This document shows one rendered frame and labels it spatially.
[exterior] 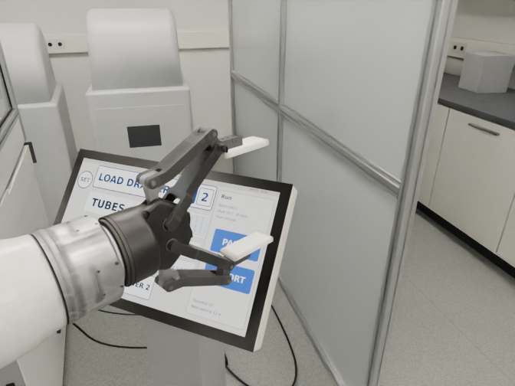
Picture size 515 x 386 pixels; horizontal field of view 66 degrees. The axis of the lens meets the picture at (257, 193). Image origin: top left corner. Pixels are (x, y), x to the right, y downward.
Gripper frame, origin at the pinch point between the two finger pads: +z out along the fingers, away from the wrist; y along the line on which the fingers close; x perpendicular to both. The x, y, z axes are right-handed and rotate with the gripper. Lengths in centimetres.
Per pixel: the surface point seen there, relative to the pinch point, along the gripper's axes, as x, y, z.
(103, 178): 49, -9, -2
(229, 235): 18.1, -16.5, 8.5
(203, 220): 24.1, -14.6, 7.0
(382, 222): 20, -38, 70
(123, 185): 43.6, -10.3, 0.5
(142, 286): 29.2, -26.1, -5.7
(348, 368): 32, -110, 73
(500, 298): 10, -128, 186
